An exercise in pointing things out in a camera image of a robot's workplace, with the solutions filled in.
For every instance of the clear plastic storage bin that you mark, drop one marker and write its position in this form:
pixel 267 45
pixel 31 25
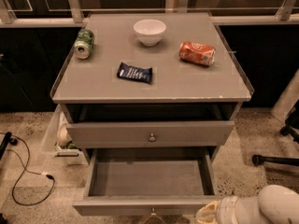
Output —
pixel 58 143

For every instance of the blue snack packet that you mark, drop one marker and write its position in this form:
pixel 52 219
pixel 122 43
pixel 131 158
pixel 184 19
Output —
pixel 133 73

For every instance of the white ceramic bowl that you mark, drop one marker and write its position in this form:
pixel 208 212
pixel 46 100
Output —
pixel 149 32

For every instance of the grey drawer cabinet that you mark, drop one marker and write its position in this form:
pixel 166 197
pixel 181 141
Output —
pixel 183 92

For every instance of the black chair base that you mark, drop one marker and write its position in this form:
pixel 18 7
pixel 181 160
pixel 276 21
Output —
pixel 291 127

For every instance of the metal window frame rail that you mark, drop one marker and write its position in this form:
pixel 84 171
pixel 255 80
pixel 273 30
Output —
pixel 67 13

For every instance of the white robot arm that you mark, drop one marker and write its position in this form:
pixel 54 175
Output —
pixel 274 204

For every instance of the green soda can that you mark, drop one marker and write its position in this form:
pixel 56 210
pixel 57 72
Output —
pixel 83 45

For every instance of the grey top drawer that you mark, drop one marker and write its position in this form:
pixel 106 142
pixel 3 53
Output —
pixel 147 125

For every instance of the grey drawer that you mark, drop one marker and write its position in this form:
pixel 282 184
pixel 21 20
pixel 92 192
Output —
pixel 147 125
pixel 140 181

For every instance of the orange soda can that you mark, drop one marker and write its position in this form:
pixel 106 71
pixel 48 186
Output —
pixel 197 53

